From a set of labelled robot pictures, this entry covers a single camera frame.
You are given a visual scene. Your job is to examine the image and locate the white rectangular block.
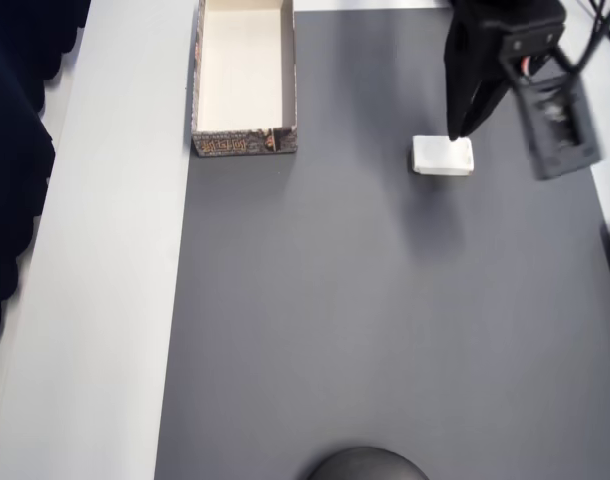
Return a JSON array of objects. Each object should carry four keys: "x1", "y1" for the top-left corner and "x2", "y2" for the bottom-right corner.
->
[{"x1": 411, "y1": 134, "x2": 475, "y2": 177}]

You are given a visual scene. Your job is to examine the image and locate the patterned cardboard box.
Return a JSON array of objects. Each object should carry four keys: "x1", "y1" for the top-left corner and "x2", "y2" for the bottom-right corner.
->
[{"x1": 190, "y1": 0, "x2": 300, "y2": 159}]

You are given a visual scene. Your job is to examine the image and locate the grey desk mat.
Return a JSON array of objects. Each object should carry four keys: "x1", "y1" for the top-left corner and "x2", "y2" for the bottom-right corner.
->
[{"x1": 152, "y1": 8, "x2": 610, "y2": 480}]

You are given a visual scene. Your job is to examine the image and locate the black round stand base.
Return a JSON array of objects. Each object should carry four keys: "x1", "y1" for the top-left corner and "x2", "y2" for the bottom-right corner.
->
[{"x1": 304, "y1": 446, "x2": 431, "y2": 480}]

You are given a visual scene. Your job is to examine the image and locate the dark blue curtain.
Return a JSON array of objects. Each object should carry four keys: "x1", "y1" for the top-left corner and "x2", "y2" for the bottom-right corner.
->
[{"x1": 0, "y1": 0, "x2": 94, "y2": 436}]

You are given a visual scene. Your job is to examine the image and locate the black camera cable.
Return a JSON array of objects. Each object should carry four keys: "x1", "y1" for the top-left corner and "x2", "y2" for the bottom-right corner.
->
[{"x1": 554, "y1": 0, "x2": 610, "y2": 71}]

